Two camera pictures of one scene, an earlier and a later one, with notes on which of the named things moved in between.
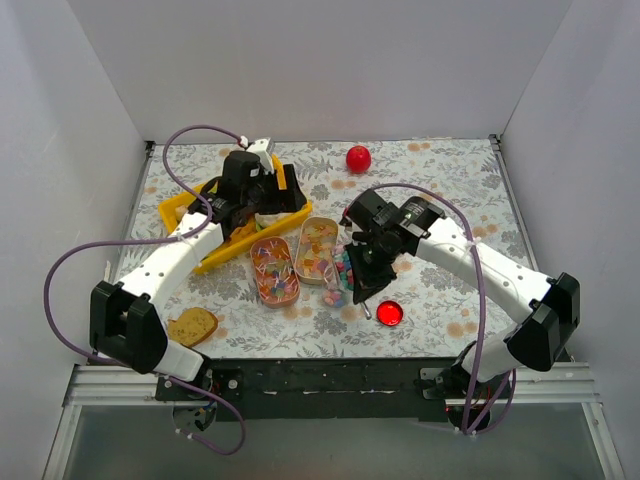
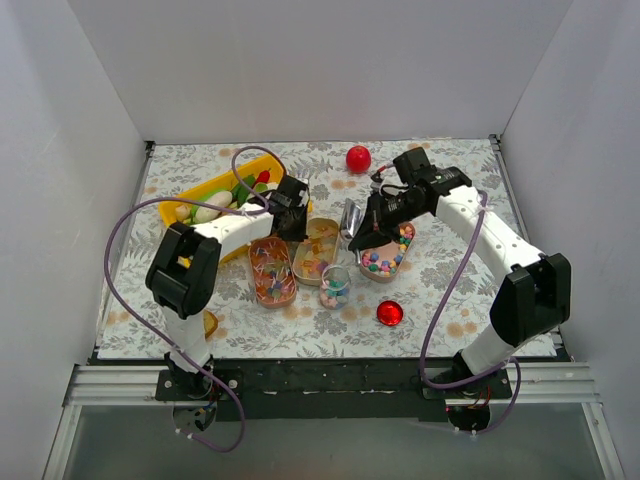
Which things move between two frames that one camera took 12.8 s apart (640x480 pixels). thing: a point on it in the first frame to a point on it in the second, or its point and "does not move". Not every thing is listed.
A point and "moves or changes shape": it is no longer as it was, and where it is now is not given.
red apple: (358, 159) does not move
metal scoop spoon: (365, 310) moves or changes shape
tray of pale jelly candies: (316, 250) does not move
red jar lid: (389, 313) does not move
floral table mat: (288, 297) does not move
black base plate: (319, 390) does not move
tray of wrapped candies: (278, 284) does not move
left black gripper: (282, 190) to (292, 223)
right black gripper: (370, 257) to (376, 216)
